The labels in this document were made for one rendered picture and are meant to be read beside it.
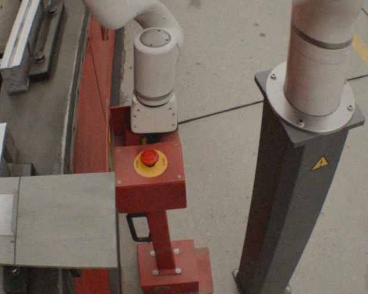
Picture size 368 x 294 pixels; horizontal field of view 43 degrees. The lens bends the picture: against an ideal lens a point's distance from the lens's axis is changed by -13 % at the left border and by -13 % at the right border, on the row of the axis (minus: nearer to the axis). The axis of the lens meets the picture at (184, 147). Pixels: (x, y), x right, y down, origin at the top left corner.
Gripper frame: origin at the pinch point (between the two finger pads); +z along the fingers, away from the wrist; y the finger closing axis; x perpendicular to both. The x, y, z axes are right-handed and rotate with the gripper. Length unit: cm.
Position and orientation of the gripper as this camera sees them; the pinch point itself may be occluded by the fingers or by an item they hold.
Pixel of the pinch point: (153, 137)
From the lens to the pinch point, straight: 123.4
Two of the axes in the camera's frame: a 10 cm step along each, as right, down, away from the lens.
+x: -0.9, -8.0, 5.9
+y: 9.9, -0.5, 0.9
